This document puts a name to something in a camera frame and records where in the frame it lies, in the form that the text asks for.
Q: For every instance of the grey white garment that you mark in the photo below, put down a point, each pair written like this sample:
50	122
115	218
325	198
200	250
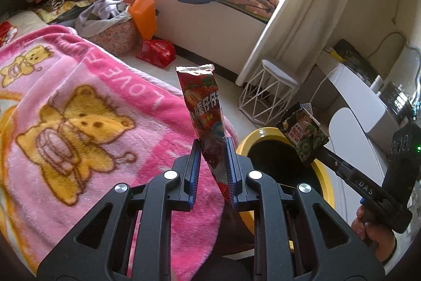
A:
105	4

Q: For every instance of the pink printed blanket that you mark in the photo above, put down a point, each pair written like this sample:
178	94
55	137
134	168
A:
98	86

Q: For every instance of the white rounded chair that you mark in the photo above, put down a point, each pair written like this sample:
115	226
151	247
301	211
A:
352	129

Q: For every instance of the dark cosmetics organiser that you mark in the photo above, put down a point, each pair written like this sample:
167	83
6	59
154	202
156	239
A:
396	101

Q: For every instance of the red snack wrapper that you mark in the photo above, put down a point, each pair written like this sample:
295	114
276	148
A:
204	103

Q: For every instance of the yellow trash bin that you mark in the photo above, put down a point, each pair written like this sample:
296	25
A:
324	179

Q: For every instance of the person's leg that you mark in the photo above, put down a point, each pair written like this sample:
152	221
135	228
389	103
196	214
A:
210	261

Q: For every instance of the white bottle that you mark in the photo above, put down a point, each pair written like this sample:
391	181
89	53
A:
377	83

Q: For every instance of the black bag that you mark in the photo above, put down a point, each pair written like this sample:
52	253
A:
355	57

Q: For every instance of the orange bag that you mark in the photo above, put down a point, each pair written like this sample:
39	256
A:
143	17

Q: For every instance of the beige bed mattress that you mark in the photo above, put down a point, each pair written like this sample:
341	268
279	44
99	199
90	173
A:
26	19

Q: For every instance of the red cloth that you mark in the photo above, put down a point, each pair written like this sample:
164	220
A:
6	32

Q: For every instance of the floral laundry basket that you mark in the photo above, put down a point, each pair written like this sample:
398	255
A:
118	37

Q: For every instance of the wide cream curtain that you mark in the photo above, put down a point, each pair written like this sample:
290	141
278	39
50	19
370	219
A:
296	21

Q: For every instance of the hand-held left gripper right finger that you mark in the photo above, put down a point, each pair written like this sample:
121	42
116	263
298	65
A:
231	169

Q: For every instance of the white dresser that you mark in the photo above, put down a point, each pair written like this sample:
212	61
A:
355	96

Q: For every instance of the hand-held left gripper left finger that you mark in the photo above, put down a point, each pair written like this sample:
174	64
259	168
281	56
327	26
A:
196	169

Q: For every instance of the dark snack packet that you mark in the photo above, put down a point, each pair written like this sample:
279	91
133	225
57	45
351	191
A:
302	133

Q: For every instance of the person's right hand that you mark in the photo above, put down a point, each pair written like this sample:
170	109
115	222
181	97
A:
375	235

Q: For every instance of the red shopping bag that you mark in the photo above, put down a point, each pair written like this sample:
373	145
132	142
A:
158	52

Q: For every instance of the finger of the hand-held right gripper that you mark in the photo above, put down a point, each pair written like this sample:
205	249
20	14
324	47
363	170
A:
332	162

